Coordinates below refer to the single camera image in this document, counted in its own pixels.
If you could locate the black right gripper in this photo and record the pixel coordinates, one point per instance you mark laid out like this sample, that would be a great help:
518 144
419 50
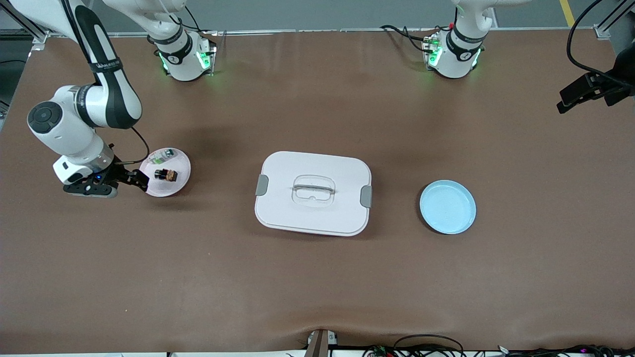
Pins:
120 173

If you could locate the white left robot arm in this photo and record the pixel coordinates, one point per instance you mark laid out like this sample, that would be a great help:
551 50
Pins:
459 62

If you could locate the pink round plate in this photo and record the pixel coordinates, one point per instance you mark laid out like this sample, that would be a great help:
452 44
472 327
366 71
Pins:
171 189

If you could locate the aluminium frame post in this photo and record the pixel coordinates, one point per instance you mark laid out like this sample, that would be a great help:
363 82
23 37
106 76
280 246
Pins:
39 37
603 32

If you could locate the blue round plate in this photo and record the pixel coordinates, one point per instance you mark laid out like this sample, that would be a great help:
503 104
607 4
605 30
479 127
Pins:
448 207

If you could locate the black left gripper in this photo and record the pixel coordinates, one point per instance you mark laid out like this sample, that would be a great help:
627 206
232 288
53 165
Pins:
611 85

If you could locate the metal table edge bracket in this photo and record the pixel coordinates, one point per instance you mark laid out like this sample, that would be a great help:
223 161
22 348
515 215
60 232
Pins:
320 344

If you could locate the white lidded storage box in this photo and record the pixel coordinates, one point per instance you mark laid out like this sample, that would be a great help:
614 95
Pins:
312 218

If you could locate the clear table edge rail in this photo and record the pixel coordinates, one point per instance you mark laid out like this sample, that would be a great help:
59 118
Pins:
322 30

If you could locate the green switch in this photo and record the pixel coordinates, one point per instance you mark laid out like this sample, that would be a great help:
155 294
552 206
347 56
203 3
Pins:
163 156

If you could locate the grey box latch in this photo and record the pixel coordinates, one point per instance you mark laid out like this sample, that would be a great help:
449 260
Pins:
262 185
366 196

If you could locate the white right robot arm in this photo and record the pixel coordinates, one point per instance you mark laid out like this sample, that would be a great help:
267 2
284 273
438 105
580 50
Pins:
64 131

